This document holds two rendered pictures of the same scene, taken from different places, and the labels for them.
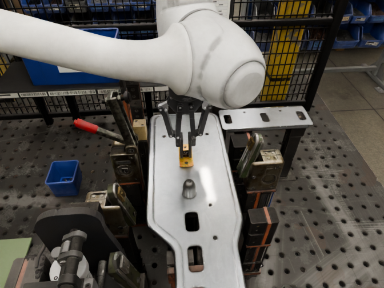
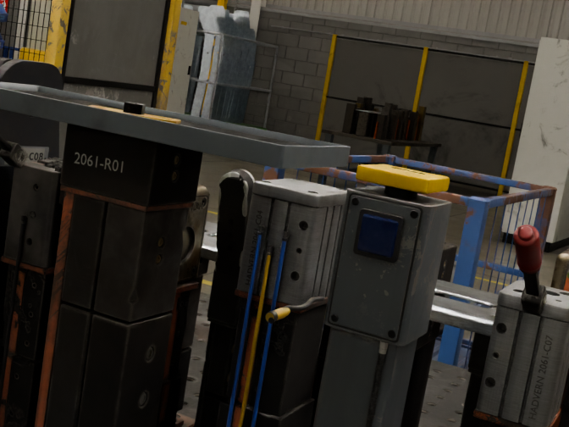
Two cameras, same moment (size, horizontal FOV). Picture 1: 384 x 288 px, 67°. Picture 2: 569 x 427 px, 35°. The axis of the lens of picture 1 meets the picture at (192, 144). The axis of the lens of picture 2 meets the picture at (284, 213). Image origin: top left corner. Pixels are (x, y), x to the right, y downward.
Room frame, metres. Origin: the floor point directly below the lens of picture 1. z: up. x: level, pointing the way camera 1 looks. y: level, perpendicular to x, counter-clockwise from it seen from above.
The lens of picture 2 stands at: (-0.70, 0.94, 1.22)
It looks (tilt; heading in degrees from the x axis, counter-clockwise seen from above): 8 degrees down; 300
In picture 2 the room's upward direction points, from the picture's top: 9 degrees clockwise
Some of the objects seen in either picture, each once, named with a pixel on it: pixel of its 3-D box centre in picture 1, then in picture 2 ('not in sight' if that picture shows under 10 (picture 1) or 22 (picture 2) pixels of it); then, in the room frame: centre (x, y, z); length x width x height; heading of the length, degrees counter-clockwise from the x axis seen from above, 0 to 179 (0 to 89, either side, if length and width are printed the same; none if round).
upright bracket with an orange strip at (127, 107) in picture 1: (134, 147); not in sight; (0.64, 0.18, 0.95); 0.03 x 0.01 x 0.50; 5
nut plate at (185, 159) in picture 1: (185, 154); not in sight; (0.55, 0.02, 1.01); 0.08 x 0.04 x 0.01; 5
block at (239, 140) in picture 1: (240, 170); not in sight; (0.64, -0.16, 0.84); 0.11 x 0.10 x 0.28; 95
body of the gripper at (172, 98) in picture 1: (185, 96); not in sight; (0.55, 0.02, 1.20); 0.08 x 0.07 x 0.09; 95
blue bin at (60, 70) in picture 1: (76, 56); not in sight; (0.96, 0.41, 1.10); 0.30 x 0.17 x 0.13; 94
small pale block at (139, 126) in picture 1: (146, 166); not in sight; (0.62, 0.15, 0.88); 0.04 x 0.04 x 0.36; 5
